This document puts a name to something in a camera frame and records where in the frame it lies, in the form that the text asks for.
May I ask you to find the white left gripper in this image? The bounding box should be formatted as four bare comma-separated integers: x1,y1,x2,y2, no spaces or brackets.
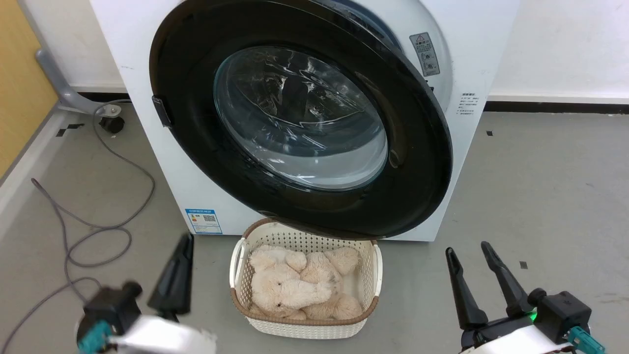
105,233,218,354

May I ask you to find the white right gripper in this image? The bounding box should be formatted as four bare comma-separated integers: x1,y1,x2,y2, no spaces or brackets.
445,241,576,354

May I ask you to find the white front-load washing machine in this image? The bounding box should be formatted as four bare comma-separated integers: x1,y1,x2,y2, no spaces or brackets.
89,0,520,242

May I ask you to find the black round glass washer door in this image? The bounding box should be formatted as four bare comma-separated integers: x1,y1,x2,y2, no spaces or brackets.
149,0,453,240

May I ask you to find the blue energy label sticker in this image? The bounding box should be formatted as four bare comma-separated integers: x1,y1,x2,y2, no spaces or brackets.
185,208,223,235

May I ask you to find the cream plush teddy bear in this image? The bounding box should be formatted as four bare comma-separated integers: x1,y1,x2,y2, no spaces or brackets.
248,245,365,321

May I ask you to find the white woven plastic laundry basket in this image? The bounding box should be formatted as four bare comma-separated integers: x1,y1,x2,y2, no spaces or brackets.
229,218,383,340

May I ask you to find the black caster wheel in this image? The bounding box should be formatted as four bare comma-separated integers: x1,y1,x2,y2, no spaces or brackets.
99,116,126,134

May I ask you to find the grey warning sticker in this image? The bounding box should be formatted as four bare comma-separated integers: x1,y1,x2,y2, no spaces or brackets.
409,32,441,77

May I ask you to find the yellow wooden panel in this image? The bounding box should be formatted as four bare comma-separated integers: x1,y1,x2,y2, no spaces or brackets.
0,0,60,178

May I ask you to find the thin grey floor cable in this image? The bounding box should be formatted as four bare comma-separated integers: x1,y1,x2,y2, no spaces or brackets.
0,100,156,347

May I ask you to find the grey bent drain hose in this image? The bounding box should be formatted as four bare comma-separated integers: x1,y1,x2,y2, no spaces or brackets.
35,48,121,117

